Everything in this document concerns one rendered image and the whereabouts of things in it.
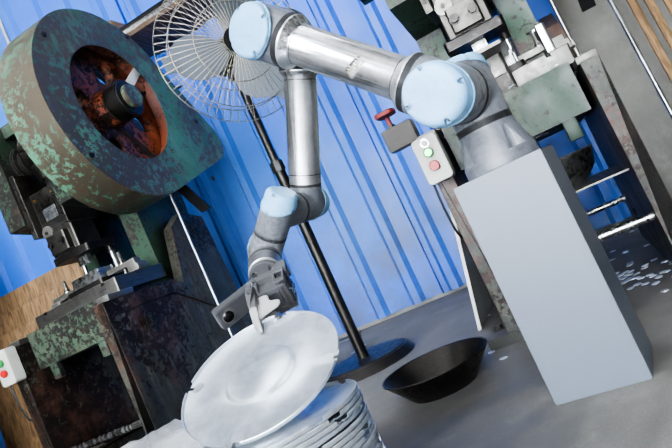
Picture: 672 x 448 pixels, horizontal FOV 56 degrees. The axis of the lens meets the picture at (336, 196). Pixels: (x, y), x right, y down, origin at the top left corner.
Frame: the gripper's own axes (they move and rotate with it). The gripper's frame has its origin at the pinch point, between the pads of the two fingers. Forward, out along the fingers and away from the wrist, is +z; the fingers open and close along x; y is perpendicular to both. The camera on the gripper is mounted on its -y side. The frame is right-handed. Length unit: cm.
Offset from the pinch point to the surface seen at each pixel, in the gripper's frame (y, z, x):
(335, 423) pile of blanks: 10.8, 29.6, 0.8
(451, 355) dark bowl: 31, -42, 58
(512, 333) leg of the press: 49, -42, 60
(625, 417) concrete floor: 51, 25, 27
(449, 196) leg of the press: 50, -63, 24
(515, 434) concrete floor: 35, 14, 33
